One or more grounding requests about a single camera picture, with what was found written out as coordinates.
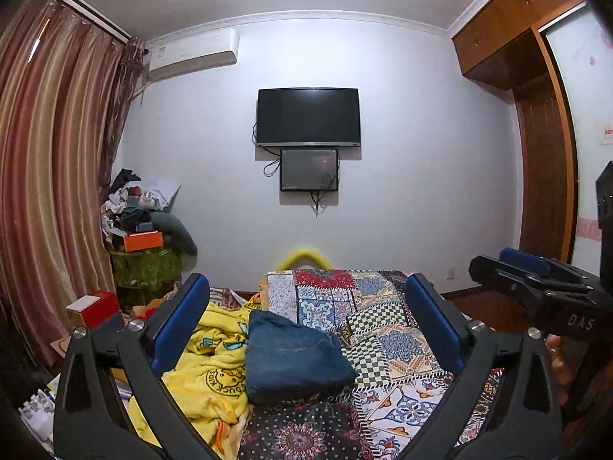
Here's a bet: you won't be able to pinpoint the striped brown curtain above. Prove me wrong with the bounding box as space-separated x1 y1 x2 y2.
0 0 144 375

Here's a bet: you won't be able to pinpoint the blue jeans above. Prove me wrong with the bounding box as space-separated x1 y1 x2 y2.
244 309 360 406

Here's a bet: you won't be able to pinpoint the patchwork patterned bedspread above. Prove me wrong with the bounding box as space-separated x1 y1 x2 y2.
211 268 508 460

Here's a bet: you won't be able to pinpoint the white wardrobe sliding door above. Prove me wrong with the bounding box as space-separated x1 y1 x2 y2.
541 5 613 269

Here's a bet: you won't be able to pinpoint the green patterned cloth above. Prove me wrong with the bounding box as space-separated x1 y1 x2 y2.
110 246 183 293

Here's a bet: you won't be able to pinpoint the wooden overhead cabinet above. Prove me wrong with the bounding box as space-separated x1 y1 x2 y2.
450 0 587 89

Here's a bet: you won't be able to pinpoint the white packets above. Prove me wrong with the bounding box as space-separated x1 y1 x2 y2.
18 374 63 446

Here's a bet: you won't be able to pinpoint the black wall television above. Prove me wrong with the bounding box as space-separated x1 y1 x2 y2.
255 87 362 148

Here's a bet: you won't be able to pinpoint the pile of clothes and clutter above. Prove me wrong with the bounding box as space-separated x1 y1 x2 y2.
100 168 183 250

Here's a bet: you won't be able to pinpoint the person's right hand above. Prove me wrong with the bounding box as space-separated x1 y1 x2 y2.
546 333 580 394

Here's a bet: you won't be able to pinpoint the red and white box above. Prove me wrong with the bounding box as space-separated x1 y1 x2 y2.
66 290 120 330

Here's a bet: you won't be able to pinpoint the small black wall monitor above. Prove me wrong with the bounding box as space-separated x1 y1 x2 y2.
280 148 341 192

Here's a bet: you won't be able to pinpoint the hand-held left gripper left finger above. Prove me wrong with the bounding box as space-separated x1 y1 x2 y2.
52 273 221 460

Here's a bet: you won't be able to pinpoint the yellow curved object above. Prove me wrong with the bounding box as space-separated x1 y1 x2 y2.
279 246 330 271

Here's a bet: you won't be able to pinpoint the curtain rail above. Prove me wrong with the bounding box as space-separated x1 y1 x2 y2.
38 0 132 44

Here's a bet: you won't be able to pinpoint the wooden door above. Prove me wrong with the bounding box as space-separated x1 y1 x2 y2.
515 72 578 262

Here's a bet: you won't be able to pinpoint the yellow duck print blanket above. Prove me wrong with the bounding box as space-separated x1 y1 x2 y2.
127 292 269 456

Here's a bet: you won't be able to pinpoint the grey cushion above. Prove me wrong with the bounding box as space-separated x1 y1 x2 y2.
151 212 199 269

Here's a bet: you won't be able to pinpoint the black cable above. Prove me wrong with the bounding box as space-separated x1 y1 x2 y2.
252 122 283 178
310 191 336 216

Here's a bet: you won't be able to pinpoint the white air conditioner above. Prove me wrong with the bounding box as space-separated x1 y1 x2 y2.
146 28 239 82

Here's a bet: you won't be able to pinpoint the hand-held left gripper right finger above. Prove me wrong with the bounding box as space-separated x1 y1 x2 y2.
397 272 563 460

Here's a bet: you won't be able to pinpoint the wooden door frame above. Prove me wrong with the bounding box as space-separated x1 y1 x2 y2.
531 29 580 264

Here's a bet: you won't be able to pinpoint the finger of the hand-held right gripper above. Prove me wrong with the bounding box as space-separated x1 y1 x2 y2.
469 255 595 317
500 248 599 288

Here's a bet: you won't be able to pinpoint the orange box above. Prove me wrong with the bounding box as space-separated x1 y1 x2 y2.
123 231 164 252

